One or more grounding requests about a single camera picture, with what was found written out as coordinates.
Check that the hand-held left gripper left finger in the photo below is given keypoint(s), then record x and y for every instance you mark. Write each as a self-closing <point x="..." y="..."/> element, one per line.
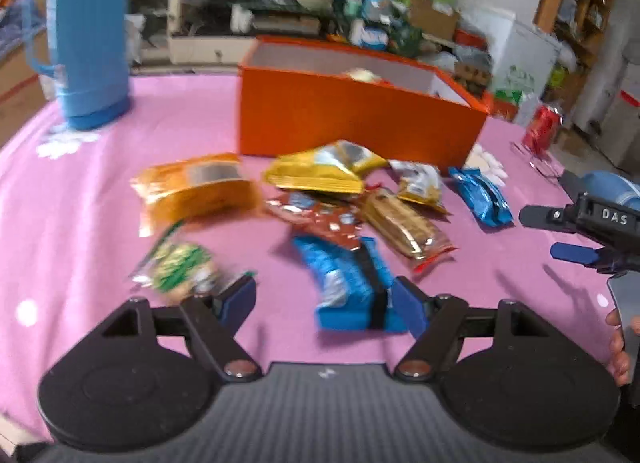
<point x="239" y="297"/>

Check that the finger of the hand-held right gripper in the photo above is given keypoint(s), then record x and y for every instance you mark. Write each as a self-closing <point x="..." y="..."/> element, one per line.
<point x="572" y="253"/>
<point x="542" y="218"/>

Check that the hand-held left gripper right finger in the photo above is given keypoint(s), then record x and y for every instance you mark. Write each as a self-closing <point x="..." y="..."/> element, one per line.
<point x="407" y="304"/>

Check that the blue black-banded snack packet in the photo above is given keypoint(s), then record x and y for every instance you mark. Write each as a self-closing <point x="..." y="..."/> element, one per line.
<point x="345" y="283"/>

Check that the orange cardboard box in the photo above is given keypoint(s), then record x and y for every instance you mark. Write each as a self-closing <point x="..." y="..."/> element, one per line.
<point x="350" y="123"/>

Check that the person's right hand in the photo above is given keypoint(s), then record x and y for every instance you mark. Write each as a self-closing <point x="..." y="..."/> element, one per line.
<point x="619" y="353"/>

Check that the blue rounded object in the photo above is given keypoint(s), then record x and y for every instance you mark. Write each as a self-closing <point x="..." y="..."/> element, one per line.
<point x="612" y="188"/>

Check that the eyeglasses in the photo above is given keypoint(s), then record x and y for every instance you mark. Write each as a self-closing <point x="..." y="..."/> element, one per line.
<point x="542" y="160"/>

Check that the small blue snack packet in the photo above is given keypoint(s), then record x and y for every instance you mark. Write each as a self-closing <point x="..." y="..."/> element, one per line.
<point x="482" y="195"/>

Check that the green and silver snack packet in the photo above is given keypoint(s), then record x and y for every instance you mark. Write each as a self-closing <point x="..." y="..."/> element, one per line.
<point x="177" y="263"/>

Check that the clear brown biscuit packet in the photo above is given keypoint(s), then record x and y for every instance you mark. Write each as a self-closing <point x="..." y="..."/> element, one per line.
<point x="407" y="228"/>

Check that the red soda can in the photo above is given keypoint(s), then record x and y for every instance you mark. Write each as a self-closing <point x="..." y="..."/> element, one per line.
<point x="542" y="128"/>

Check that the white appliance red label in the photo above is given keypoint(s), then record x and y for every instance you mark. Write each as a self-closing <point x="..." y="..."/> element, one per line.
<point x="622" y="113"/>

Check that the reddish brown flat snack packet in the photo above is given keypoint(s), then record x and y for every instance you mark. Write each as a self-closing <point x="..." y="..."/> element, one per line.
<point x="320" y="218"/>

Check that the orange snack packet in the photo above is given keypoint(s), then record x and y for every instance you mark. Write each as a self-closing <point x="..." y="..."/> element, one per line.
<point x="195" y="188"/>

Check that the silver and yellow snack packet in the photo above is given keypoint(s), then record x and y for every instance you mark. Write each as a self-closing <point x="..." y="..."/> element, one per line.
<point x="420" y="183"/>

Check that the stacked brown cartons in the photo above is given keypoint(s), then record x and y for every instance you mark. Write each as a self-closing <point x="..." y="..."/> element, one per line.
<point x="470" y="74"/>

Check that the pink floral tablecloth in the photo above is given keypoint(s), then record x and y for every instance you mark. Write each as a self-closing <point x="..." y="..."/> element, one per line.
<point x="90" y="203"/>

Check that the open cardboard box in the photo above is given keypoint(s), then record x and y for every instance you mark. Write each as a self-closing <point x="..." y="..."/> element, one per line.
<point x="432" y="18"/>

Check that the white television stand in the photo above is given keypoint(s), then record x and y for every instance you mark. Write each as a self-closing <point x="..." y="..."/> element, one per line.
<point x="220" y="45"/>

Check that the white glass door cabinet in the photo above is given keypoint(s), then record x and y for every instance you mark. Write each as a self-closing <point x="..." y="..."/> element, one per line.
<point x="152" y="13"/>

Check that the large brown cardboard box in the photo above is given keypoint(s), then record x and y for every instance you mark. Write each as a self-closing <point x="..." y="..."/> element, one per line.
<point x="20" y="88"/>

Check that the blue thermos flask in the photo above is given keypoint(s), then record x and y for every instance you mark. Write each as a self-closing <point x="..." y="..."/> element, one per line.
<point x="90" y="33"/>

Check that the blue cloth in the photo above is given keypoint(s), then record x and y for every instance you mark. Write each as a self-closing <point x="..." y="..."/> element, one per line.
<point x="17" y="25"/>

